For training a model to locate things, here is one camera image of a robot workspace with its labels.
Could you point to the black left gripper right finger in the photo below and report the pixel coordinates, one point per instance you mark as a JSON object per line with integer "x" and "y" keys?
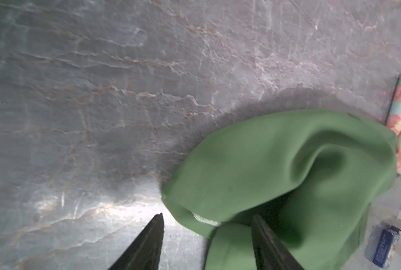
{"x": 270, "y": 253}

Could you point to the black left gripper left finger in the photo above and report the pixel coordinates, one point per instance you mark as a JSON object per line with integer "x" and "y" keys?
{"x": 145, "y": 251}

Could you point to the dark green skirt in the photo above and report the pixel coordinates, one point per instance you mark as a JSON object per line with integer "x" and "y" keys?
{"x": 312, "y": 175}

